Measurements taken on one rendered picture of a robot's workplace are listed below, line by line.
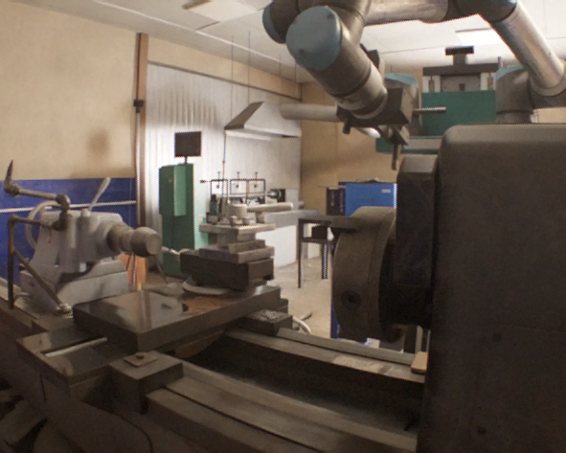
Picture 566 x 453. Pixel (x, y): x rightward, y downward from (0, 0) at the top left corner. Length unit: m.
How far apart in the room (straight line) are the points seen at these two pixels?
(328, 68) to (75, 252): 1.02
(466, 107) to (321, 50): 1.31
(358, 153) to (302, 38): 8.01
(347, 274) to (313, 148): 8.30
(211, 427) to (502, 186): 0.61
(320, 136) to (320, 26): 8.31
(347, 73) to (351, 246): 0.28
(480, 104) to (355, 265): 1.27
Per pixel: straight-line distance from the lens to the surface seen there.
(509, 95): 1.70
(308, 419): 0.81
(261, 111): 6.18
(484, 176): 0.51
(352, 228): 0.73
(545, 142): 0.51
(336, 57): 0.63
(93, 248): 1.40
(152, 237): 1.23
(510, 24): 1.28
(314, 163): 8.95
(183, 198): 5.45
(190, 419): 0.84
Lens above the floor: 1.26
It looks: 6 degrees down
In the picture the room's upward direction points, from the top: straight up
